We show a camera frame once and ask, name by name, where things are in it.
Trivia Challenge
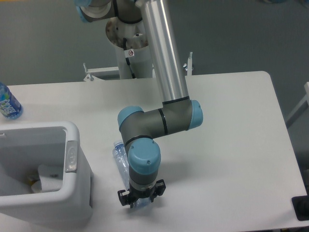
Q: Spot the white trash can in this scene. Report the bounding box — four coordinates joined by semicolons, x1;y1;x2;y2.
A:
0;121;93;224

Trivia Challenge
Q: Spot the crumpled paper trash in can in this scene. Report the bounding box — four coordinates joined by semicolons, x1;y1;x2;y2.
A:
28;174;42;193

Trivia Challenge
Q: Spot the white metal frame left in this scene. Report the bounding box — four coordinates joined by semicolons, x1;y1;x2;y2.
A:
83;63;120;82

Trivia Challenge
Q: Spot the white plastic wrapper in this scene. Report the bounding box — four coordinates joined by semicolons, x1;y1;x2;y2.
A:
38;164;63;192

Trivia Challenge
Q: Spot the black clamp at table edge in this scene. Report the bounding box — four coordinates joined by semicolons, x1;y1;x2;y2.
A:
292;195;309;221

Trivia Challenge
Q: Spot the white furniture leg right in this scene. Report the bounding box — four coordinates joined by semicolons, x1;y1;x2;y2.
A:
285;82;309;128

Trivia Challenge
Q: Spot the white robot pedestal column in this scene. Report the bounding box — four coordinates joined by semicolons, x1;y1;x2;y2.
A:
106;17;154;79

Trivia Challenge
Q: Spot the clear plastic bottle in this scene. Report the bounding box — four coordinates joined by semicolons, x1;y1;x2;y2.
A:
112;140;151;209

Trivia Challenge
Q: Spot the blue labelled water bottle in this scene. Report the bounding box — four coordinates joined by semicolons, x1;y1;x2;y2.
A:
0;83;23;120

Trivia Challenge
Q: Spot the black cable on pedestal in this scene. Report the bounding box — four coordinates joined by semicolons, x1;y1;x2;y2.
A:
123;37;136;79

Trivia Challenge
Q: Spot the white metal frame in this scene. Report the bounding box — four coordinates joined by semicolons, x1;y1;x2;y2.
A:
183;51;194;76
83;63;120;82

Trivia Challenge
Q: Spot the white metal frame right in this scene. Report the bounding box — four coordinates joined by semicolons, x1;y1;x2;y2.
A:
183;51;194;76

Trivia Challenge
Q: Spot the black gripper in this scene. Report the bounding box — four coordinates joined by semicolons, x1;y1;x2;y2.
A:
117;179;166;208

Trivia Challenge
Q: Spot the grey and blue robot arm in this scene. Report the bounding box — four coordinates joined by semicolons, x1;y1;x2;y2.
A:
74;0;203;207

